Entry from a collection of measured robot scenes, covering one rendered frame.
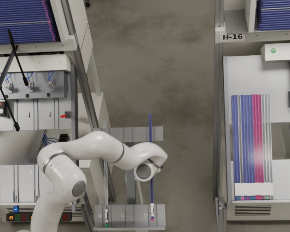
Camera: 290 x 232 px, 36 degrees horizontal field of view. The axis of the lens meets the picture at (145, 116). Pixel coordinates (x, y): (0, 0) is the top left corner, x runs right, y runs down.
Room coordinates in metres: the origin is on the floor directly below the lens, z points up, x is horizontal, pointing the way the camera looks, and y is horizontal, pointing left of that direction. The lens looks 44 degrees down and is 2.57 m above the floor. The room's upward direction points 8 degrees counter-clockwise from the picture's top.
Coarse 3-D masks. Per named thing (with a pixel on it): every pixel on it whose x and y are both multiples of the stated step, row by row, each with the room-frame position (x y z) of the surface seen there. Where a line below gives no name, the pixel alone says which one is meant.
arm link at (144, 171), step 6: (144, 162) 1.19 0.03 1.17; (150, 162) 1.20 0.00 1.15; (138, 168) 1.17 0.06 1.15; (144, 168) 1.17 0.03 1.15; (150, 168) 1.16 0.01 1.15; (156, 168) 1.19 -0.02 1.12; (138, 174) 1.15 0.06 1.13; (144, 174) 1.15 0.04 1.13; (150, 174) 1.15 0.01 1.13; (144, 180) 1.13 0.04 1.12
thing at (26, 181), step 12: (0, 168) 1.56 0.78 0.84; (12, 168) 1.55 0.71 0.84; (24, 168) 1.54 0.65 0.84; (36, 168) 1.52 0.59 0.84; (0, 180) 1.51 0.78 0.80; (12, 180) 1.50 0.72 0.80; (24, 180) 1.49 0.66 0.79; (36, 180) 1.48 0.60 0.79; (48, 180) 1.47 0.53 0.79; (0, 192) 1.47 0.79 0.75; (12, 192) 1.46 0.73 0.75; (24, 192) 1.45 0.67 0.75; (36, 192) 1.44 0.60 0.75
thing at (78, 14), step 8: (72, 0) 2.10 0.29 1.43; (80, 0) 2.24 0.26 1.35; (72, 8) 2.07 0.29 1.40; (80, 8) 2.21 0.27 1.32; (72, 16) 2.04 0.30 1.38; (80, 16) 2.17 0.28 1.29; (80, 24) 2.14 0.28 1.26; (80, 32) 2.10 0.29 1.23; (88, 32) 2.27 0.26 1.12; (80, 40) 2.07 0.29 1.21; (88, 40) 2.23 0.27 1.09; (80, 48) 2.04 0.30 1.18; (88, 48) 2.19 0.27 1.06; (0, 56) 2.06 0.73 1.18; (8, 56) 2.05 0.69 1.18; (88, 56) 2.16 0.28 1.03; (96, 72) 2.28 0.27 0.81; (96, 80) 2.27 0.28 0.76; (96, 88) 2.27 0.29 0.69
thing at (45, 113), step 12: (12, 108) 1.77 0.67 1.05; (24, 108) 1.76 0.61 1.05; (36, 108) 1.75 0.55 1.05; (48, 108) 1.74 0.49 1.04; (60, 108) 1.73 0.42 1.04; (0, 120) 1.74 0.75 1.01; (12, 120) 1.73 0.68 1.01; (24, 120) 1.72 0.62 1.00; (36, 120) 1.70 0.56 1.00; (48, 120) 1.69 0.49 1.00; (60, 120) 1.68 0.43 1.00
